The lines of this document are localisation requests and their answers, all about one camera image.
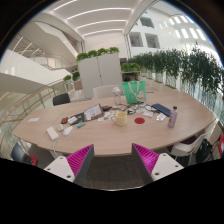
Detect small potted green plants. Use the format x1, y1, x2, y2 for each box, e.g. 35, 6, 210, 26
63, 71, 83, 91

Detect row of leafy green trees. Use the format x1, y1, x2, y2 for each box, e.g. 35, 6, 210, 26
128, 43, 224, 111

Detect white power adapter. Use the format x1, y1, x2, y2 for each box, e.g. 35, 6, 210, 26
46, 126, 60, 142

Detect wooden shelf with green plants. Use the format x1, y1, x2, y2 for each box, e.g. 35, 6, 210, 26
120, 62, 142, 83

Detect black office chair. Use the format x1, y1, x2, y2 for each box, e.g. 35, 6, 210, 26
52, 92, 72, 107

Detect white shell chair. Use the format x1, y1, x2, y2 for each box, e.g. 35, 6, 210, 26
169, 123, 218, 167

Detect tall white cabinet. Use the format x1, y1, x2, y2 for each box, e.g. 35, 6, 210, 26
77, 52, 124, 99

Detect white tissue pack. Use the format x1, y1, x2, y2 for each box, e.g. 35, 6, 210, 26
155, 113, 167, 122

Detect clear plastic tumbler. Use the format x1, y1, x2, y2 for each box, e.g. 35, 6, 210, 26
112, 84, 122, 106

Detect purple drink bottle black cap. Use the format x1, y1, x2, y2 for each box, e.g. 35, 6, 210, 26
167, 105, 179, 129

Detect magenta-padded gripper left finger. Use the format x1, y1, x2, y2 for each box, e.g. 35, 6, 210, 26
44, 144, 95, 187

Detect dark blue keyboard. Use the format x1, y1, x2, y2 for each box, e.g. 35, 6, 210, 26
151, 103, 172, 118

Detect black tablet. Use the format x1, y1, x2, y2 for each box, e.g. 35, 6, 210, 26
68, 112, 86, 125

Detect colourful sticker sheet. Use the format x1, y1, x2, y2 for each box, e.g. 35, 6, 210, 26
97, 112, 116, 122

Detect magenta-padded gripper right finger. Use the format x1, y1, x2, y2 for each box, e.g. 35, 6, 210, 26
131, 143, 185, 185

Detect pale yellow mug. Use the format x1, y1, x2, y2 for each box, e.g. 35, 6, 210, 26
110, 110, 129, 127

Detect ceiling light strips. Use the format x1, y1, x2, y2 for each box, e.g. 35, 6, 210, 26
53, 0, 133, 37

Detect green shrubs in planter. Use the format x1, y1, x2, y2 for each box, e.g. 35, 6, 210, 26
76, 46, 120, 62

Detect white computer mouse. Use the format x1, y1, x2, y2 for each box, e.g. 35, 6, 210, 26
62, 125, 74, 137

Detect green tote bag cat print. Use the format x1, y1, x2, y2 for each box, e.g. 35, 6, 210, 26
122, 80, 147, 105

